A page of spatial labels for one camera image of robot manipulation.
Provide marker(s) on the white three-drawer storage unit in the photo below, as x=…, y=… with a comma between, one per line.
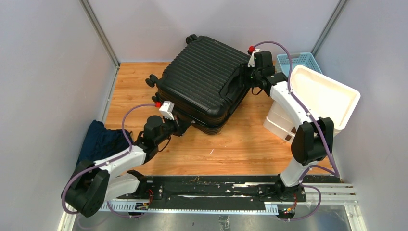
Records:
x=323, y=96

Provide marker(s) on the light blue plastic basket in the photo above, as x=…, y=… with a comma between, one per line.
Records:
x=304, y=58

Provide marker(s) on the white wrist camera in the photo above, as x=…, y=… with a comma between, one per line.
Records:
x=166, y=110
x=252, y=51

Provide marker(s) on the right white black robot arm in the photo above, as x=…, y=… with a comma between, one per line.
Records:
x=314, y=137

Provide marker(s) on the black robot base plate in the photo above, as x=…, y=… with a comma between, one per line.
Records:
x=213, y=193

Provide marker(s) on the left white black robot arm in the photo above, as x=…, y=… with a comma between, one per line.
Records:
x=96, y=183

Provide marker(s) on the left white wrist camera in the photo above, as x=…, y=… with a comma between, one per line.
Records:
x=166, y=110

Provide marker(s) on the aluminium frame post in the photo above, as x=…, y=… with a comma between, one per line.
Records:
x=100, y=32
x=339, y=8

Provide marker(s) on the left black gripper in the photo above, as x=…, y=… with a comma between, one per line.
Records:
x=180, y=126

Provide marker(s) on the left aluminium frame post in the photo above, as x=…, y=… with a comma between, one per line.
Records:
x=100, y=32

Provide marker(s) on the black ribbed hard-shell suitcase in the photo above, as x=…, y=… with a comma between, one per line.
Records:
x=203, y=82

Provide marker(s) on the dark blue cloth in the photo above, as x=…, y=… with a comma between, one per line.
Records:
x=100, y=142

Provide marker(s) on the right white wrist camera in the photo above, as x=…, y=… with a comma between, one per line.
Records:
x=252, y=51

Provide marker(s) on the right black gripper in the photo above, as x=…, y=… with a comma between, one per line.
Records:
x=248, y=70

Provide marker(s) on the right aluminium frame post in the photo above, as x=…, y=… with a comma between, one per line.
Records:
x=339, y=8

